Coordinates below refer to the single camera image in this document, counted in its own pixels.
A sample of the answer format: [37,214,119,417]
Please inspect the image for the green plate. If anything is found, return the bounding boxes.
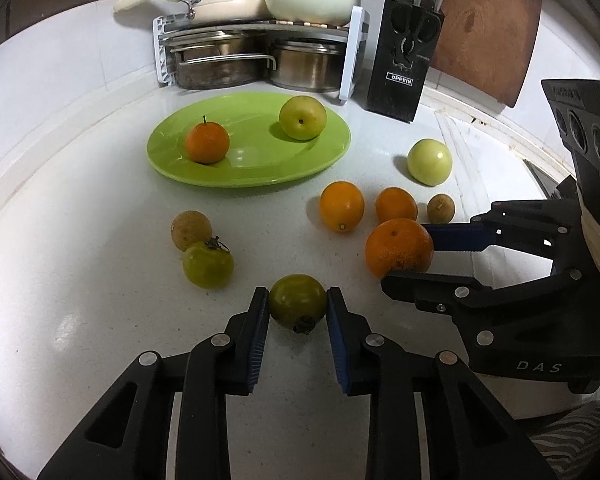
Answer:
[146,92,352,188]

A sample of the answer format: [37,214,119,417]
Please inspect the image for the steel pot with bar handle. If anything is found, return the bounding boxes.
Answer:
[169,30,278,91]

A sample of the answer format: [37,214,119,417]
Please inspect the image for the pale green apple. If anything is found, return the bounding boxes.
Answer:
[406,138,453,184]

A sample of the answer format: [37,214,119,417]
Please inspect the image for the tangerine with stem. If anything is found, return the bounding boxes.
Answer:
[185,115,231,165]

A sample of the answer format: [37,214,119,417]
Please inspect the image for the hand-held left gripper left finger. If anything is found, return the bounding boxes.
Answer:
[36,286,272,480]

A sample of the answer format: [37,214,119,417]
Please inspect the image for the small brown longan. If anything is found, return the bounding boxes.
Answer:
[426,194,456,224]

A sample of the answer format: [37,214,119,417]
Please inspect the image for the small orange tangerine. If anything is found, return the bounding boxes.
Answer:
[375,187,419,223]

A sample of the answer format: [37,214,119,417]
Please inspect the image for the round steel pot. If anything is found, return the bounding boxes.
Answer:
[269,40,348,93]

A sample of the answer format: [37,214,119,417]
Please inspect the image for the large orange tangerine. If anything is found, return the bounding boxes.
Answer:
[364,218,435,281]

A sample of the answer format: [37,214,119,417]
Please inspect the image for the black kitchen scissors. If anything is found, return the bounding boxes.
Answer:
[394,10,441,68]

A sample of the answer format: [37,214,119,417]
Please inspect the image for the white metal pot rack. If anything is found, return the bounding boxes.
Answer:
[152,6,371,106]

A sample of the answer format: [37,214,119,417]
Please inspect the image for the white pan cream handle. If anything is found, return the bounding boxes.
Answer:
[114,0,271,21]

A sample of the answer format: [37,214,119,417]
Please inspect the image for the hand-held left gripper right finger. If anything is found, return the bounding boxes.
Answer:
[326,287,563,480]

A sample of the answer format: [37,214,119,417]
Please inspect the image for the wooden bead trivet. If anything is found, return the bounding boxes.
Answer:
[275,18,352,29]

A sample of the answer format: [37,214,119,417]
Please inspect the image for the green apple on plate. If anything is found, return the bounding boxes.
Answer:
[279,95,328,141]

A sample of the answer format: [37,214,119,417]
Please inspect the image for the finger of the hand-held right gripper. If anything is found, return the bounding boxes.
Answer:
[422,200,583,273]
[380,269,586,314]

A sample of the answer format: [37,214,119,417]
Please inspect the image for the oval orange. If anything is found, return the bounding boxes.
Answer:
[319,181,366,234]

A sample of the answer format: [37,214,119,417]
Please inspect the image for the large brown longan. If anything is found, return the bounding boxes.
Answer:
[170,210,214,252]

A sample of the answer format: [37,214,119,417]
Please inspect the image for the black knife block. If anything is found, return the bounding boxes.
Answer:
[366,0,446,124]

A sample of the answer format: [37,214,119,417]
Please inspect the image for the wooden cutting board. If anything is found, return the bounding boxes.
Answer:
[427,0,545,108]

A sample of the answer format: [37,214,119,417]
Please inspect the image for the striped clothing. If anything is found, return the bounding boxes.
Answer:
[527,395,600,480]

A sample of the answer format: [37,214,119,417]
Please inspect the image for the green tomato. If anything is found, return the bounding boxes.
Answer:
[267,273,329,335]
[182,236,235,290]

